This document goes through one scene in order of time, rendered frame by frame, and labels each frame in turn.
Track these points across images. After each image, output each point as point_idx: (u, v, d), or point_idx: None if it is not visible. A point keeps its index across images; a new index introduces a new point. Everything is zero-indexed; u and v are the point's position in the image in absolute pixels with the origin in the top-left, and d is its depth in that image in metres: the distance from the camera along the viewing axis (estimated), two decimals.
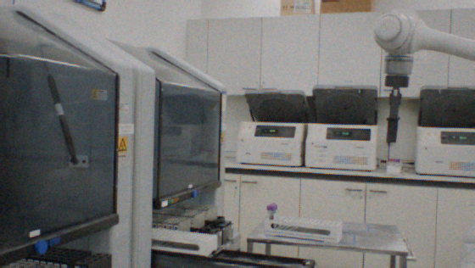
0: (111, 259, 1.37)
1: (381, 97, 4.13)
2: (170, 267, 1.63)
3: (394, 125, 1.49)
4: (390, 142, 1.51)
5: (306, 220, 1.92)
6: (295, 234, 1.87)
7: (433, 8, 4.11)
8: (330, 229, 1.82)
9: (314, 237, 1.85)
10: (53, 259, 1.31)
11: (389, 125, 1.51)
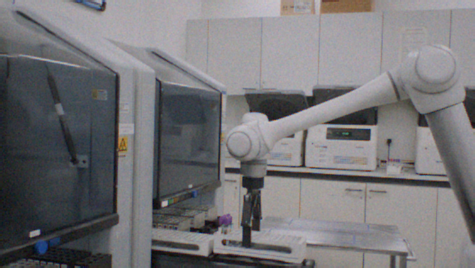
0: (111, 259, 1.37)
1: None
2: (170, 267, 1.63)
3: (248, 231, 1.54)
4: (245, 246, 1.55)
5: (264, 235, 1.60)
6: (250, 253, 1.56)
7: (433, 8, 4.11)
8: (292, 247, 1.51)
9: (273, 255, 1.53)
10: (53, 259, 1.31)
11: (244, 231, 1.55)
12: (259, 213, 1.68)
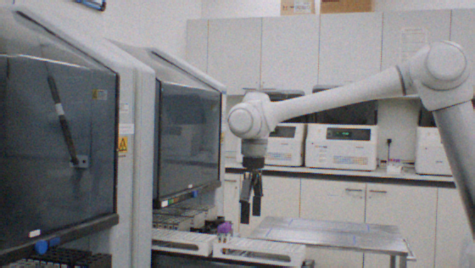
0: (111, 259, 1.37)
1: None
2: (170, 267, 1.63)
3: (246, 207, 1.52)
4: (243, 223, 1.54)
5: (263, 243, 1.60)
6: (249, 261, 1.56)
7: (433, 8, 4.11)
8: (291, 255, 1.51)
9: (272, 264, 1.53)
10: (53, 259, 1.31)
11: (243, 208, 1.54)
12: (260, 190, 1.69)
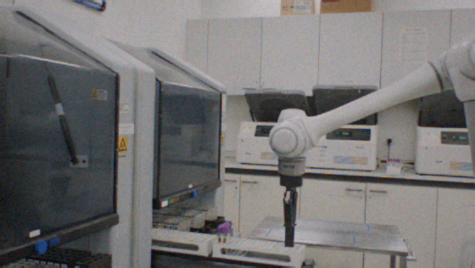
0: (111, 259, 1.37)
1: None
2: (170, 267, 1.63)
3: None
4: (290, 245, 1.57)
5: (263, 243, 1.60)
6: (249, 261, 1.56)
7: (433, 8, 4.11)
8: (291, 255, 1.52)
9: (272, 264, 1.53)
10: (53, 259, 1.31)
11: (293, 230, 1.57)
12: (286, 222, 1.53)
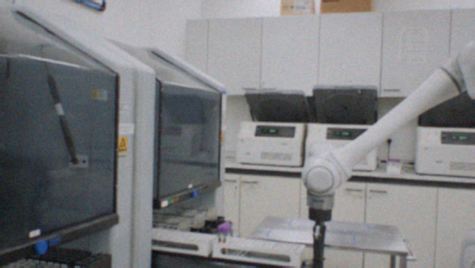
0: (111, 259, 1.37)
1: (381, 97, 4.13)
2: (170, 267, 1.63)
3: None
4: None
5: (263, 243, 1.60)
6: (249, 261, 1.56)
7: (433, 8, 4.11)
8: (291, 255, 1.52)
9: (272, 264, 1.53)
10: (53, 259, 1.31)
11: (321, 265, 1.54)
12: (315, 257, 1.51)
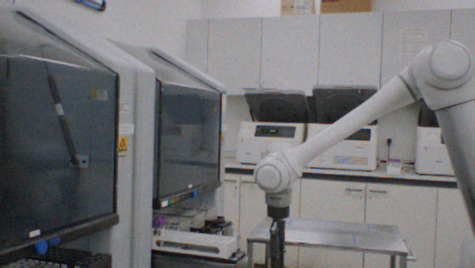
0: (111, 259, 1.37)
1: None
2: None
3: (278, 254, 1.62)
4: None
5: (197, 236, 1.68)
6: (182, 253, 1.63)
7: (433, 8, 4.11)
8: (220, 247, 1.59)
9: (203, 255, 1.61)
10: (53, 259, 1.31)
11: (282, 257, 1.61)
12: (271, 254, 1.53)
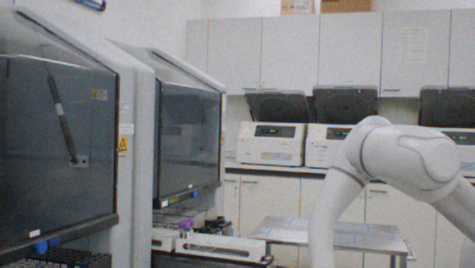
0: (111, 259, 1.37)
1: (381, 97, 4.13)
2: None
3: None
4: None
5: (225, 239, 1.65)
6: (210, 256, 1.60)
7: (433, 8, 4.11)
8: (249, 250, 1.56)
9: (231, 259, 1.58)
10: (53, 259, 1.31)
11: None
12: None
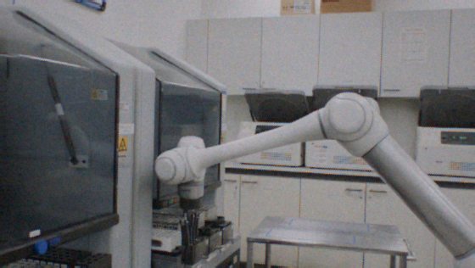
0: (111, 259, 1.37)
1: (381, 97, 4.13)
2: None
3: None
4: (190, 263, 1.69)
5: None
6: None
7: (433, 8, 4.11)
8: (162, 240, 1.66)
9: None
10: (53, 259, 1.31)
11: (192, 249, 1.68)
12: (184, 242, 1.65)
